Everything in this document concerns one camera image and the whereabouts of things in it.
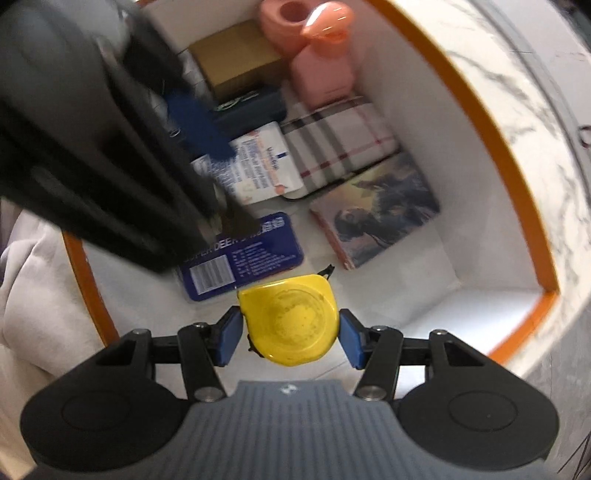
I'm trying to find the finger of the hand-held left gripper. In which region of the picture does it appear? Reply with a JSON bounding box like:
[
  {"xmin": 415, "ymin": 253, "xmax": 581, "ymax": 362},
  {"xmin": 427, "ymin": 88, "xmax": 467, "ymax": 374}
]
[
  {"xmin": 122, "ymin": 9, "xmax": 234, "ymax": 158},
  {"xmin": 99, "ymin": 50, "xmax": 260, "ymax": 241}
]

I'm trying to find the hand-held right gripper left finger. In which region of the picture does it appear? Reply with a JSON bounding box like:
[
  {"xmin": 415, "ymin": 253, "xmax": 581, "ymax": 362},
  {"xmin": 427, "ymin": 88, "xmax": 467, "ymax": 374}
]
[{"xmin": 96, "ymin": 306, "xmax": 244, "ymax": 403}]

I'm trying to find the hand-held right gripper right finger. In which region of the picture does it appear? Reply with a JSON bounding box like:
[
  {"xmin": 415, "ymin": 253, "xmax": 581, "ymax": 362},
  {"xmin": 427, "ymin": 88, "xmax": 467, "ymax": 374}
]
[{"xmin": 338, "ymin": 307, "xmax": 492, "ymax": 402}]

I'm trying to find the yellow tape measure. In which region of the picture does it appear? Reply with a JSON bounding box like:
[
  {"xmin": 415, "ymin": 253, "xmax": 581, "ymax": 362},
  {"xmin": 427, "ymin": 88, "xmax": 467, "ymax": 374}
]
[{"xmin": 237, "ymin": 264, "xmax": 340, "ymax": 368}]

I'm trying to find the white cream tube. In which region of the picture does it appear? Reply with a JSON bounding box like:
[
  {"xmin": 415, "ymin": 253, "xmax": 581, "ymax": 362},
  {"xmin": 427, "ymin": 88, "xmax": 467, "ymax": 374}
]
[{"xmin": 191, "ymin": 121, "xmax": 303, "ymax": 206}]

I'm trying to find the brown cardboard cube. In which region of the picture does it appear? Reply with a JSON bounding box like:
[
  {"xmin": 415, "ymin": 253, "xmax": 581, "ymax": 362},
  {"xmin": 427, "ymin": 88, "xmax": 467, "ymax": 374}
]
[{"xmin": 188, "ymin": 19, "xmax": 284, "ymax": 104}]

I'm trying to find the blue tin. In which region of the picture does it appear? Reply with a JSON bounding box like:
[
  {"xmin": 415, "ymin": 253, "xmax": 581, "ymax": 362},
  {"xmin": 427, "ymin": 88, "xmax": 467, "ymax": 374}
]
[{"xmin": 178, "ymin": 211, "xmax": 304, "ymax": 303}]

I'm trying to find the pink plastic holder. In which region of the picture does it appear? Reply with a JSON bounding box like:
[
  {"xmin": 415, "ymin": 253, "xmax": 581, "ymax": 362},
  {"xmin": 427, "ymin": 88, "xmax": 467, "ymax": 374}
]
[{"xmin": 257, "ymin": 0, "xmax": 315, "ymax": 54}]

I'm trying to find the illustrated card box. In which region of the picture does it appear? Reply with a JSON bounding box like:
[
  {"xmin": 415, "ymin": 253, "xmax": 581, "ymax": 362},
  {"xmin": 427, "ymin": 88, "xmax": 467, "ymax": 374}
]
[{"xmin": 308, "ymin": 151, "xmax": 440, "ymax": 271}]

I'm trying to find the pink pump bottle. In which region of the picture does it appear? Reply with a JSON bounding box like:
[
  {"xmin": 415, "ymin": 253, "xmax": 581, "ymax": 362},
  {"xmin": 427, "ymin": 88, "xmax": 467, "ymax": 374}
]
[{"xmin": 290, "ymin": 1, "xmax": 356, "ymax": 112}]

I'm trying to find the plaid glasses case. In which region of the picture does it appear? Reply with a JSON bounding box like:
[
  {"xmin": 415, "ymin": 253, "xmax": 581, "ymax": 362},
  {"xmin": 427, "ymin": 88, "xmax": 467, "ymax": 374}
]
[{"xmin": 279, "ymin": 96, "xmax": 400, "ymax": 200}]

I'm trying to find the orange cardboard box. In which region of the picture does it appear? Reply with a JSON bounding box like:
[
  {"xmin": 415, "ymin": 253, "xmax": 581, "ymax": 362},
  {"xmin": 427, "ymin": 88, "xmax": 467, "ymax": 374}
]
[{"xmin": 62, "ymin": 0, "xmax": 561, "ymax": 370}]

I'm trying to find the person's beige clothing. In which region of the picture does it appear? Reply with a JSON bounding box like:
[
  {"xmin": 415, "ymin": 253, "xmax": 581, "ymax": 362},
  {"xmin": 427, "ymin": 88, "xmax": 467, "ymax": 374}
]
[{"xmin": 0, "ymin": 196, "xmax": 109, "ymax": 480}]

